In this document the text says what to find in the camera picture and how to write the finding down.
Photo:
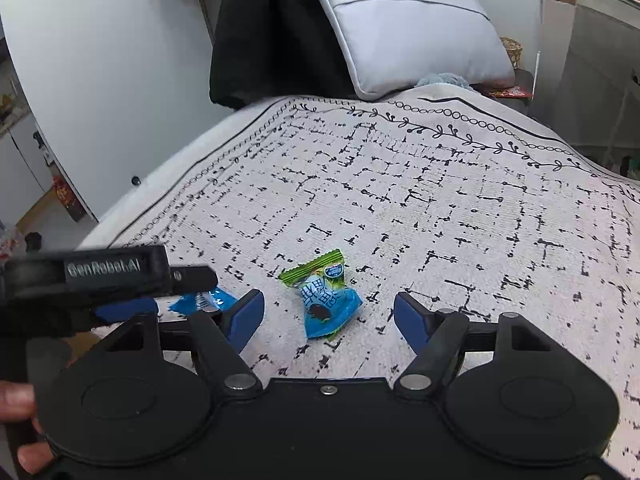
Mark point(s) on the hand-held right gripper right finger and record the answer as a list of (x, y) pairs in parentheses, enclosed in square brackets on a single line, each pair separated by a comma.
[(409, 317)]

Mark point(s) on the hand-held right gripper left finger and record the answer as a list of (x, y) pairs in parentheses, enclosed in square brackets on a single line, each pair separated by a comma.
[(248, 314)]

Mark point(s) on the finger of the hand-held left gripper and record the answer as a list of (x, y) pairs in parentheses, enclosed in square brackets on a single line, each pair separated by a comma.
[(192, 280), (125, 310)]

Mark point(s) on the blue candy packet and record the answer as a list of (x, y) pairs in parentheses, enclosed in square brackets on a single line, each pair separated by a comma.
[(330, 310), (222, 300)]

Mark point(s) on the small green candy packet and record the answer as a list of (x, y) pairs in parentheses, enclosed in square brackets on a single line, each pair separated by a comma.
[(320, 267)]

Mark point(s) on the person's left hand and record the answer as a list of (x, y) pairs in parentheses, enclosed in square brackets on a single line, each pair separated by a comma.
[(17, 400)]

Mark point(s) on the white black-patterned blanket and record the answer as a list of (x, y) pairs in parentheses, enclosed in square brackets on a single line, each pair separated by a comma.
[(400, 185)]

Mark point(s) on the light blue cloth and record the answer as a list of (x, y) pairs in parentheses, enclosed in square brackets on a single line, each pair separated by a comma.
[(442, 79)]

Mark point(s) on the flat red packet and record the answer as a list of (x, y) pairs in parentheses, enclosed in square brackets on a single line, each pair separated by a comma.
[(505, 92)]

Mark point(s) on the black clothing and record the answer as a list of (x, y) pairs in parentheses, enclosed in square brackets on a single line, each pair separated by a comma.
[(270, 35)]

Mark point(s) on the white pillow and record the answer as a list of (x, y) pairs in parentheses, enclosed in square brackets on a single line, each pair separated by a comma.
[(410, 25)]

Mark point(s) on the white desk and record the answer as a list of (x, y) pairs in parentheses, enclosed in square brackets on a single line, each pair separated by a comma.
[(590, 60)]

